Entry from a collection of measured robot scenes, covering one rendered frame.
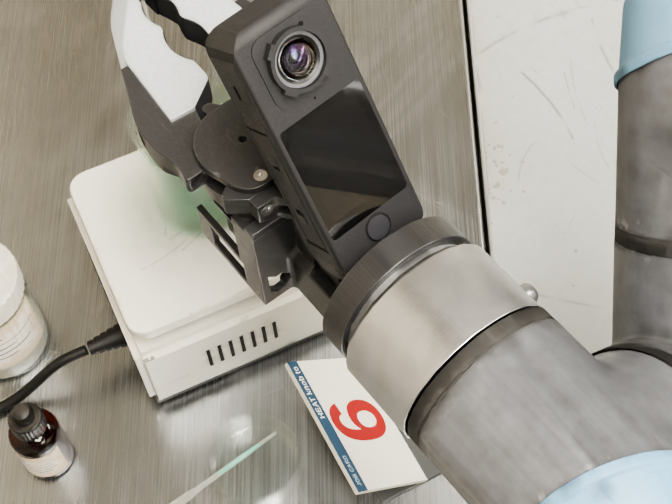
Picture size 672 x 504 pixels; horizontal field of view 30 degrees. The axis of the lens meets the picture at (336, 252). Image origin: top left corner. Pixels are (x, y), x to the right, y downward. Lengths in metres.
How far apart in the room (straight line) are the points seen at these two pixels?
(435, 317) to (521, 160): 0.39
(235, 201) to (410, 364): 0.10
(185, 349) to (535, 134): 0.30
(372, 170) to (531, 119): 0.39
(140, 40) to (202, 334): 0.21
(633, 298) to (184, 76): 0.22
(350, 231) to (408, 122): 0.38
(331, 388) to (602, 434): 0.31
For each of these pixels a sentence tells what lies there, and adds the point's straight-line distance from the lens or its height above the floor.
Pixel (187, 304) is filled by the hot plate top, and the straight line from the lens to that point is 0.71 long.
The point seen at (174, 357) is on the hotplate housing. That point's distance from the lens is 0.73.
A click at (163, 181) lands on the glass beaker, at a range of 0.68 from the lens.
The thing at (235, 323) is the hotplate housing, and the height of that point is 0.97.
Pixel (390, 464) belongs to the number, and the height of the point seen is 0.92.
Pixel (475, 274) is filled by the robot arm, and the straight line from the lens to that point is 0.49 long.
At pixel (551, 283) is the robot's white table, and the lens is 0.81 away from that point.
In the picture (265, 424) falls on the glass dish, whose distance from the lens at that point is 0.76.
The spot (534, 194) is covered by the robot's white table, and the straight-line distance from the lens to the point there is 0.85.
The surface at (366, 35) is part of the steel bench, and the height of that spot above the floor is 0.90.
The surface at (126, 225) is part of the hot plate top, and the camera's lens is 0.74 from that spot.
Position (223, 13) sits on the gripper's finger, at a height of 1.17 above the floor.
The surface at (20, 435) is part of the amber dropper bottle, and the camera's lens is 0.73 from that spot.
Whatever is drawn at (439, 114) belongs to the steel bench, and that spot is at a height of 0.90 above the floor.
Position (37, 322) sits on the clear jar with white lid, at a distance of 0.79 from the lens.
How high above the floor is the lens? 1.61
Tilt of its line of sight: 60 degrees down
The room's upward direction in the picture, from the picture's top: 5 degrees counter-clockwise
